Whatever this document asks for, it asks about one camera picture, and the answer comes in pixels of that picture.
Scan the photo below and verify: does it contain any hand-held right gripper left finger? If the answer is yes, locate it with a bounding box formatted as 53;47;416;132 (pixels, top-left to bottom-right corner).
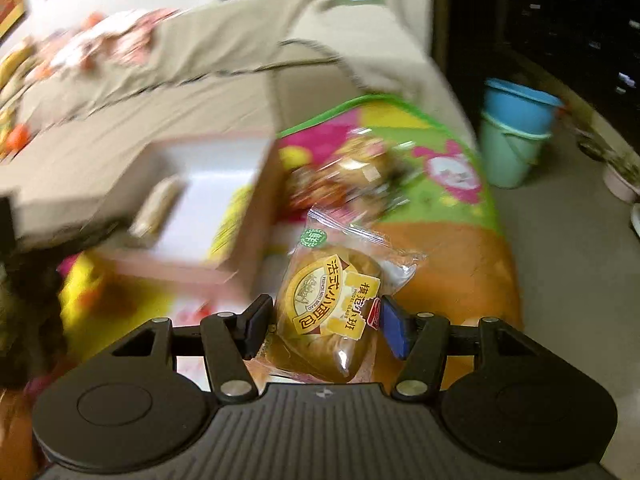
111;294;276;405

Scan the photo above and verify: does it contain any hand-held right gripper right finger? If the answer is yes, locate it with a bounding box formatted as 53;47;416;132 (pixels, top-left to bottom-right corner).
381;296;540;403

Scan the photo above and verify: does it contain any yellow label bread packet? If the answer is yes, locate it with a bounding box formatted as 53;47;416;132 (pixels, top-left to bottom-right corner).
272;206;429;386

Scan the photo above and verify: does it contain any pink cardboard box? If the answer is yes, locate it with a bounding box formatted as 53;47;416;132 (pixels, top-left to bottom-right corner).
14;131;282;287

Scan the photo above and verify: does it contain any colourful cartoon mat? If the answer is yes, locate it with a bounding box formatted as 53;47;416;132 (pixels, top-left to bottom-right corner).
55;95;526;386

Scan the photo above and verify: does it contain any beige snack packet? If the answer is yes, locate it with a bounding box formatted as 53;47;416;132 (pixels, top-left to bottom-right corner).
129;175;187;241

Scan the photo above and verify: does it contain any pile of snack packets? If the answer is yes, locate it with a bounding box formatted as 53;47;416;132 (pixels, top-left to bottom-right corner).
285;132;418;223

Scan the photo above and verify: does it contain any green plastic bucket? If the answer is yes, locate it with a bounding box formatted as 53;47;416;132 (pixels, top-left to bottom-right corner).
479;110;554;190

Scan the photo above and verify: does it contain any blue plastic bucket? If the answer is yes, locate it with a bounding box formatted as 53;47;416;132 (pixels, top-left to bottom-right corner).
481;77;566;137

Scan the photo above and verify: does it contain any beige cushion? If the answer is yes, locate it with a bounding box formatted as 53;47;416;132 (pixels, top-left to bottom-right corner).
272;47;446;133

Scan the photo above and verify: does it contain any pink flower pot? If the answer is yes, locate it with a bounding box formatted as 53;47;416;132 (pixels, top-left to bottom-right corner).
601;160;640;206

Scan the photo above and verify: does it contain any floral cloth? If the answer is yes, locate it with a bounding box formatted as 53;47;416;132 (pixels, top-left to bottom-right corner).
27;7;182;78

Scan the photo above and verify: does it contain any framed wall picture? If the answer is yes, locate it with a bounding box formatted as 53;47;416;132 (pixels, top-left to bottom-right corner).
0;0;27;40

